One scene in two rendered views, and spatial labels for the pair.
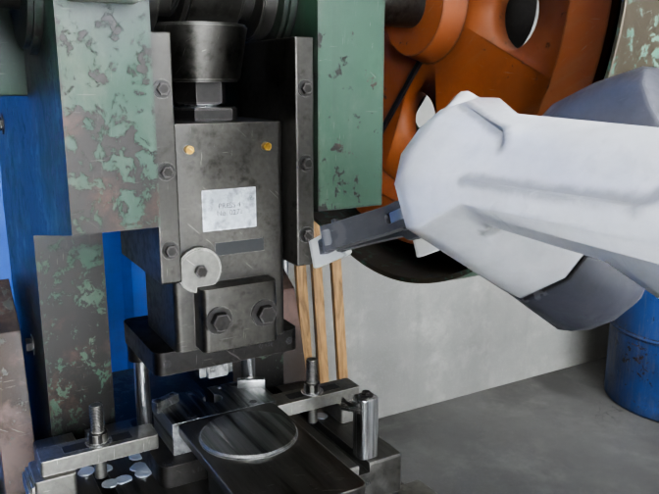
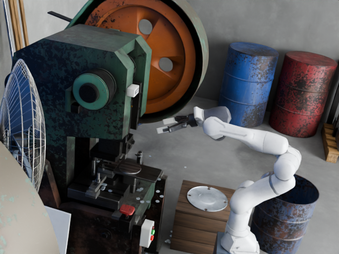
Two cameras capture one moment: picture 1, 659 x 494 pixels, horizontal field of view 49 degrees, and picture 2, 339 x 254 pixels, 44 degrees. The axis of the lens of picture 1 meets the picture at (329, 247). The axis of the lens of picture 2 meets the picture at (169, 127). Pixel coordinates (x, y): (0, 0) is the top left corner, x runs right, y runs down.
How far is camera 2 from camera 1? 183 cm
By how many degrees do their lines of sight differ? 47
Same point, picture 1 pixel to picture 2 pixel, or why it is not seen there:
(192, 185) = not seen: hidden behind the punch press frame
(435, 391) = not seen: hidden behind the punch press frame
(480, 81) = (154, 77)
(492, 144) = (222, 126)
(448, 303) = not seen: hidden behind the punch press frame
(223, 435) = (127, 170)
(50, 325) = (67, 157)
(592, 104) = (220, 113)
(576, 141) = (234, 128)
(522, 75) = (167, 78)
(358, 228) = (176, 128)
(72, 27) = (125, 100)
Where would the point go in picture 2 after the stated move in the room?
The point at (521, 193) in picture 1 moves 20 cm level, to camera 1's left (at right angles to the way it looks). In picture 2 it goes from (229, 133) to (204, 144)
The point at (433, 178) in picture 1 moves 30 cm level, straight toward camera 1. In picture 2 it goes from (215, 130) to (260, 158)
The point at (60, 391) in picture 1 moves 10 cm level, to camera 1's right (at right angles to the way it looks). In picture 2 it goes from (67, 174) to (83, 168)
